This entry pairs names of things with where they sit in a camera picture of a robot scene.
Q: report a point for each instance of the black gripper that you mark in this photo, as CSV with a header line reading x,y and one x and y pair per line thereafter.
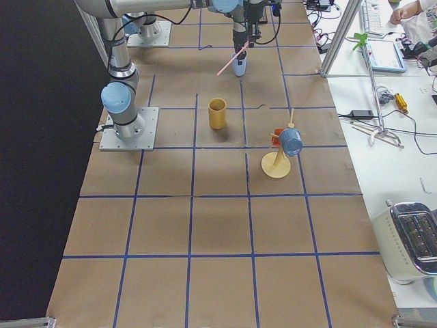
x,y
240,24

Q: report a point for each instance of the light blue plastic cup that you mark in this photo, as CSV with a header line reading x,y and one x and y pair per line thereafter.
x,y
239,65

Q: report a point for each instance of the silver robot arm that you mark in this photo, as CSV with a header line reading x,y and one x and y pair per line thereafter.
x,y
147,27
119,95

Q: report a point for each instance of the wooden cup tree stand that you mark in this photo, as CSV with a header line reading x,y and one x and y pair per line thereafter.
x,y
277,164

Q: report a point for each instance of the person hand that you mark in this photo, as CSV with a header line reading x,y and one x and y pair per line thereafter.
x,y
398,16

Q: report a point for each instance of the wooden cylinder holder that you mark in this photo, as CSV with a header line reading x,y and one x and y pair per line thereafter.
x,y
217,113

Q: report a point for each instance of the blue mug on stand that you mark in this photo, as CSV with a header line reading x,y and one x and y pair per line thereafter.
x,y
291,141

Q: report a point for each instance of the white keyboard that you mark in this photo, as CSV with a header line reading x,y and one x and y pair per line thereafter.
x,y
369,14

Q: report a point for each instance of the black power adapter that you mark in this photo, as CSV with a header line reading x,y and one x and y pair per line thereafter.
x,y
362,114

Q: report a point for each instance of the blue framed tablet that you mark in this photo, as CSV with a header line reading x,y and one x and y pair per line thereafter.
x,y
384,56

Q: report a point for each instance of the white chrome toaster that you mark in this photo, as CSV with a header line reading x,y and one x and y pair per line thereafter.
x,y
406,236

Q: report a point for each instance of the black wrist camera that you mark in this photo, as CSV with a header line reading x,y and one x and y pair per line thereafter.
x,y
275,6

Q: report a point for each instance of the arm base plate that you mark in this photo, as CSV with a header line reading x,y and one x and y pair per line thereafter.
x,y
138,135
162,41

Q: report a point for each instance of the aluminium frame post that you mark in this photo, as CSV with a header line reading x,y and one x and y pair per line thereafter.
x,y
344,25

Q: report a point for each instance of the green handled reacher tool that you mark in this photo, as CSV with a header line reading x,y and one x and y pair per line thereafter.
x,y
381,132

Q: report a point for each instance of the yellow handled tool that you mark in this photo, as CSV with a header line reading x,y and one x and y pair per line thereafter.
x,y
401,103

